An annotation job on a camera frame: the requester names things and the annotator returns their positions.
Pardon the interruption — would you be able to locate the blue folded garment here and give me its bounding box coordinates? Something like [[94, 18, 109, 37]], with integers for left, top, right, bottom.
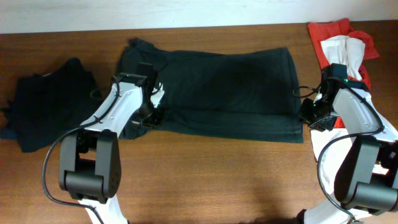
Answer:
[[0, 128, 17, 140]]

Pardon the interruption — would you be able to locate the folded black clothes stack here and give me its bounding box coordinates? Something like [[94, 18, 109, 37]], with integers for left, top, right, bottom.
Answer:
[[1, 58, 101, 152]]

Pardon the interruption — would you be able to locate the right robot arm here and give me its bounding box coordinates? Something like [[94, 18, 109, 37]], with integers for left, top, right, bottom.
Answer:
[[295, 63, 397, 223]]

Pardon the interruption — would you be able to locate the red t-shirt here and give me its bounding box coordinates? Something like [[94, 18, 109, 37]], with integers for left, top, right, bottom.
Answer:
[[307, 17, 380, 129]]

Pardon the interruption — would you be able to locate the dark green t-shirt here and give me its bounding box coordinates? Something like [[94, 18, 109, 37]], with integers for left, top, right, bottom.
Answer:
[[116, 38, 303, 143]]

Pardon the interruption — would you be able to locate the white t-shirt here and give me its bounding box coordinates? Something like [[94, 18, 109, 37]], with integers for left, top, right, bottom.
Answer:
[[310, 34, 398, 218]]

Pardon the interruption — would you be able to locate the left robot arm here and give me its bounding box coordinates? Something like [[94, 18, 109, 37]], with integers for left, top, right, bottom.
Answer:
[[59, 63, 164, 223]]

